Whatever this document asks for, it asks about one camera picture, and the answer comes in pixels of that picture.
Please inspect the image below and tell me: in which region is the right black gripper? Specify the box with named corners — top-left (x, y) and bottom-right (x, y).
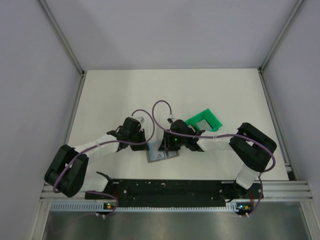
top-left (159, 129), bottom-right (187, 152)

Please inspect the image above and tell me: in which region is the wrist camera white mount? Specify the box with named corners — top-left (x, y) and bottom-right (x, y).
top-left (134, 116), bottom-right (145, 125)
top-left (167, 114), bottom-right (177, 124)

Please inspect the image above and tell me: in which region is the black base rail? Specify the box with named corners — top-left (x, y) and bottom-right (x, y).
top-left (84, 178), bottom-right (263, 208)

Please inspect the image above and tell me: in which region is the silver VIP card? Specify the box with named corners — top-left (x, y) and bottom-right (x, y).
top-left (196, 119), bottom-right (212, 131)

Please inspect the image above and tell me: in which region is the right aluminium frame post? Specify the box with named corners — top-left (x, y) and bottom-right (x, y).
top-left (258, 0), bottom-right (307, 73)

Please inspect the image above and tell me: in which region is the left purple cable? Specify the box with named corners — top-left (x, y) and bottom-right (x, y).
top-left (52, 109), bottom-right (155, 218)

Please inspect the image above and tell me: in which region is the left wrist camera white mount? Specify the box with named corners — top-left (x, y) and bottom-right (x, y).
top-left (134, 116), bottom-right (145, 125)

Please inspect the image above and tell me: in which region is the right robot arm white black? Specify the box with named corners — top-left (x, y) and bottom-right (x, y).
top-left (158, 119), bottom-right (277, 198)

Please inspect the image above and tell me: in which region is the white slotted cable duct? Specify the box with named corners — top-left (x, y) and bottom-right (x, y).
top-left (50, 201), bottom-right (244, 213)

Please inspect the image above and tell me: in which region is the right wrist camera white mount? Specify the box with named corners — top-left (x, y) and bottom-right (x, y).
top-left (167, 114), bottom-right (177, 124)

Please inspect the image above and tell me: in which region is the grey card holder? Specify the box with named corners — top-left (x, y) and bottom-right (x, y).
top-left (146, 141), bottom-right (179, 163)

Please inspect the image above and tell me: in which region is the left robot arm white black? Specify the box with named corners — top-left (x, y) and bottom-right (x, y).
top-left (44, 117), bottom-right (149, 199)

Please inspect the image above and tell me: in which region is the green plastic bin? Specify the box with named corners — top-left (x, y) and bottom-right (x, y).
top-left (185, 108), bottom-right (223, 132)

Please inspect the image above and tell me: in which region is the aluminium frame post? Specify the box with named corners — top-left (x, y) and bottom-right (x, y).
top-left (36, 0), bottom-right (85, 77)
top-left (258, 0), bottom-right (307, 73)

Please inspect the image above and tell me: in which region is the white credit card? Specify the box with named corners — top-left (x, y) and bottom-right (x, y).
top-left (165, 151), bottom-right (179, 159)
top-left (148, 141), bottom-right (165, 162)

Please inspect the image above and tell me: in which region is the left aluminium frame post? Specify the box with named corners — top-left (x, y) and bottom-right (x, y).
top-left (36, 0), bottom-right (85, 77)

